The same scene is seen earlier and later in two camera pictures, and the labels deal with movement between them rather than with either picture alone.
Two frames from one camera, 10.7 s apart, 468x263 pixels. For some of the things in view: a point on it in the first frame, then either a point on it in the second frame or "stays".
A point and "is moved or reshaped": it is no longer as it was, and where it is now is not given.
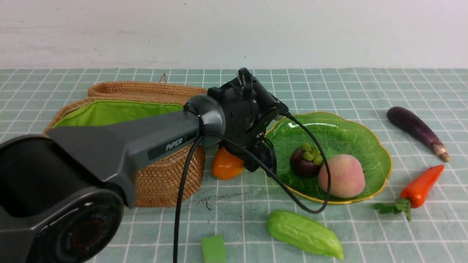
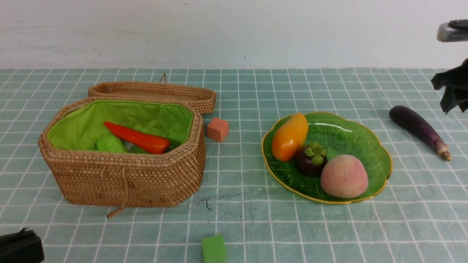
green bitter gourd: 305,233 is moved or reshaped
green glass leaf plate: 335,135 stays
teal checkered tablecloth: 421,215 stays
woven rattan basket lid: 161,92 stays
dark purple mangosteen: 305,161 stays
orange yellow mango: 225,166 → 289,136
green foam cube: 214,249 stays
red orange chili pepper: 414,194 is moved or reshaped
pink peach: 347,177 stays
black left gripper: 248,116 → 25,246
